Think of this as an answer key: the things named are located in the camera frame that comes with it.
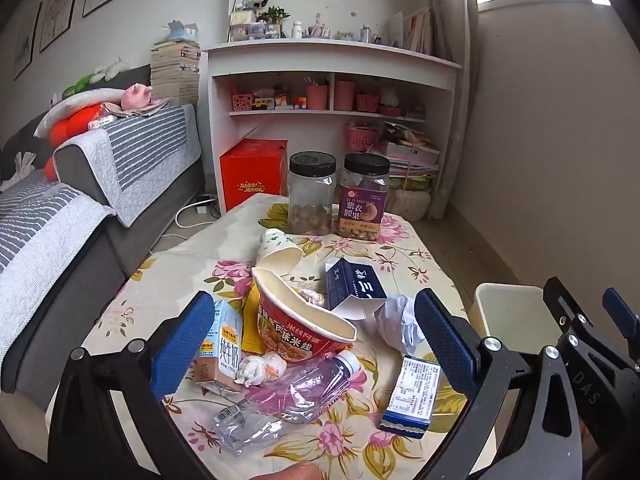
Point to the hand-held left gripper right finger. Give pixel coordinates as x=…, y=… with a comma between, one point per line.
x=445, y=340

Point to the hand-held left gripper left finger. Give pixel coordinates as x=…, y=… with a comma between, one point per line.
x=182, y=340

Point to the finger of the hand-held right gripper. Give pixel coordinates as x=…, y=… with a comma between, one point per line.
x=617, y=307
x=562, y=302

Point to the light blue milk carton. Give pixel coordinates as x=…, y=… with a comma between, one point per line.
x=222, y=345

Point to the white paper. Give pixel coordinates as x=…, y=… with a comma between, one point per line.
x=400, y=325

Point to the white plastic trash bin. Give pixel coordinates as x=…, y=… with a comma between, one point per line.
x=510, y=310

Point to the blue and white carton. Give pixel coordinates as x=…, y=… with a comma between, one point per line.
x=412, y=395

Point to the snack wrapper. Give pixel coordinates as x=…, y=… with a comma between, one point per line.
x=257, y=369

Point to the dark blue milk carton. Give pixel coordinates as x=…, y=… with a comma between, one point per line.
x=352, y=287

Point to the crushed clear plastic bottle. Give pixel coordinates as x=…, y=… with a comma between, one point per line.
x=245, y=427

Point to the red instant noodle bowl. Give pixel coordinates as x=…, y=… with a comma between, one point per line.
x=295, y=335

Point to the patterned paper cup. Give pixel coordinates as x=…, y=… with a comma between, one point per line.
x=275, y=252

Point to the pink tinted plastic bottle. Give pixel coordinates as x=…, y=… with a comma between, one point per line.
x=310, y=387

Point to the person's left hand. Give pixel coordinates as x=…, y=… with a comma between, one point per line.
x=297, y=472

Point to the yellow packet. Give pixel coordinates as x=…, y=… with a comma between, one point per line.
x=251, y=342

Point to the floral tablecloth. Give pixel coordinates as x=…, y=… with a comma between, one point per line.
x=200, y=260

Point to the grey sofa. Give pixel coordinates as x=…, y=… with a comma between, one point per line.
x=145, y=240

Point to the crumpled white tissue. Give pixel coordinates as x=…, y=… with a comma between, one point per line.
x=310, y=294

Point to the white woven bag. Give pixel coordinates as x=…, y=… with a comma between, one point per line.
x=410, y=205

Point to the green tissue pack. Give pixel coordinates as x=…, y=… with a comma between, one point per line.
x=410, y=183

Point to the purple label nut jar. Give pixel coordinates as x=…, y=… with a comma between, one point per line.
x=362, y=200

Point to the red cardboard box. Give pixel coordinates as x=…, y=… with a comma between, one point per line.
x=252, y=175

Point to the striped grey seat cover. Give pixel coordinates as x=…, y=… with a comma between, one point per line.
x=40, y=230

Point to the stack of papers and books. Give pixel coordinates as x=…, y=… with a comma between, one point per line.
x=405, y=155

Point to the clear jar with black lid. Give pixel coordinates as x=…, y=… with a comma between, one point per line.
x=311, y=195

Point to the striped grey armrest cover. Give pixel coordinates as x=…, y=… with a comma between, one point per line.
x=140, y=145

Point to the pink plastic basket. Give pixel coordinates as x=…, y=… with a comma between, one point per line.
x=362, y=138

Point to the orange cushion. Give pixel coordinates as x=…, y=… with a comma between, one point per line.
x=75, y=122

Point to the white curtain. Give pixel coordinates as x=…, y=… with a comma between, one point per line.
x=452, y=85

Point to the pink lattice box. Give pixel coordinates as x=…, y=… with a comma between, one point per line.
x=241, y=102

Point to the pink plush toy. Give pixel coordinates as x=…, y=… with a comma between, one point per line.
x=135, y=96

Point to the small pink basket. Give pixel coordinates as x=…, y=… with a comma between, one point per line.
x=367, y=102

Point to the white round plush toy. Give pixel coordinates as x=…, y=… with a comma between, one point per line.
x=388, y=96

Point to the white pillow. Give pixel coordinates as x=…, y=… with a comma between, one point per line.
x=75, y=102

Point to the pink pen cup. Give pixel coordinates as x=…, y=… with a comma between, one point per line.
x=317, y=97
x=345, y=96

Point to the white bookshelf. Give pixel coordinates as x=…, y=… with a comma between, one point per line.
x=330, y=57

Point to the upright books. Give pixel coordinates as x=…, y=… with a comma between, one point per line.
x=412, y=32

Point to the miniature house model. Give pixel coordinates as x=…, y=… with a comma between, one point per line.
x=247, y=27

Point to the small white bottle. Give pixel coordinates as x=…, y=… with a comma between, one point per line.
x=297, y=30

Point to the small potted plant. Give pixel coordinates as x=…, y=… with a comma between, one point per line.
x=276, y=17

